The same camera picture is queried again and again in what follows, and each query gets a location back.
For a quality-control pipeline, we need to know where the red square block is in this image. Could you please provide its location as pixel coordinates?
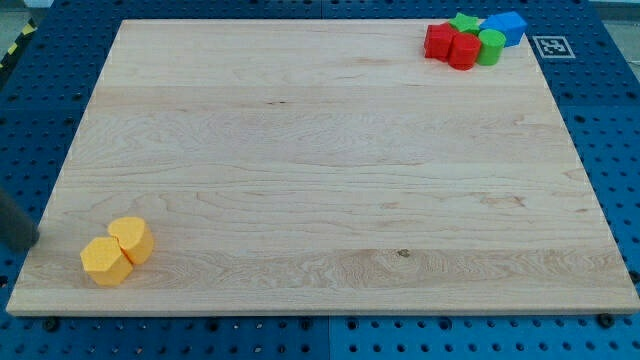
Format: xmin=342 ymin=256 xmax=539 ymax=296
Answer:
xmin=423 ymin=23 xmax=458 ymax=62

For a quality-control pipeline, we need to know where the green cylinder block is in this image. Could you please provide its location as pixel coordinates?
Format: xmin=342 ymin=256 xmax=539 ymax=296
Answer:
xmin=476 ymin=29 xmax=506 ymax=66

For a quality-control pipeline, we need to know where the blue cube block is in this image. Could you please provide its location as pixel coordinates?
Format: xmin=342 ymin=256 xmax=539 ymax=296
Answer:
xmin=480 ymin=11 xmax=528 ymax=47

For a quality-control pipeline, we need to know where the yellow heart block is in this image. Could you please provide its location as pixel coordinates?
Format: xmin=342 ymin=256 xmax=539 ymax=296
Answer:
xmin=107 ymin=217 xmax=155 ymax=265

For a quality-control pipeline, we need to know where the yellow hexagon block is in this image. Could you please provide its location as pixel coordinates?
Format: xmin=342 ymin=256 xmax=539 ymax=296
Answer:
xmin=80 ymin=236 xmax=133 ymax=287

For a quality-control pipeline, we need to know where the white fiducial marker tag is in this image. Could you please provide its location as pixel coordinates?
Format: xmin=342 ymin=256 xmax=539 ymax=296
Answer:
xmin=532 ymin=35 xmax=575 ymax=59

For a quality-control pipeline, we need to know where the green star block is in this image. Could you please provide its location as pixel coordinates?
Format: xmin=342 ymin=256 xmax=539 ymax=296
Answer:
xmin=449 ymin=12 xmax=480 ymax=35

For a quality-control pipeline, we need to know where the red cylinder block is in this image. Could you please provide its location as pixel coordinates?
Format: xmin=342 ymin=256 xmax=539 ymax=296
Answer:
xmin=448 ymin=33 xmax=482 ymax=71

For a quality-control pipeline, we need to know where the wooden board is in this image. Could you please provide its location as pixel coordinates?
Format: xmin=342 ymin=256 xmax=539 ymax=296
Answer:
xmin=7 ymin=19 xmax=639 ymax=317

